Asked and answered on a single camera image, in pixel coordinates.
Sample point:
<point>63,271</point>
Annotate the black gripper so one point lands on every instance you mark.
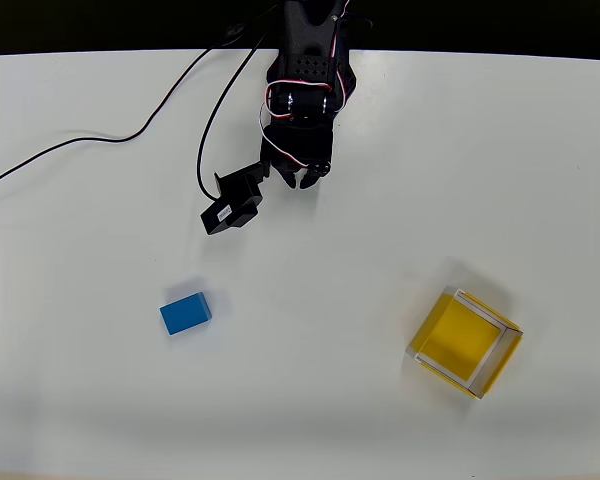
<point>294,161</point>

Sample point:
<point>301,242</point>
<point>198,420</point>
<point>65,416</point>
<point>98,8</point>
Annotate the blue block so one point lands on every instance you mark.
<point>185,315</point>

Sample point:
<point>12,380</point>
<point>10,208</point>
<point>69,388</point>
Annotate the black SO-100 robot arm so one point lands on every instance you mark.
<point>305,60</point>

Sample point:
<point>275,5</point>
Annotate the yellow open box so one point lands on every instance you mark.
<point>462,340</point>

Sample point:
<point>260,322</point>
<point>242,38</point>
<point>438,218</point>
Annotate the black webcam on bracket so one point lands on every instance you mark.
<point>232,205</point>

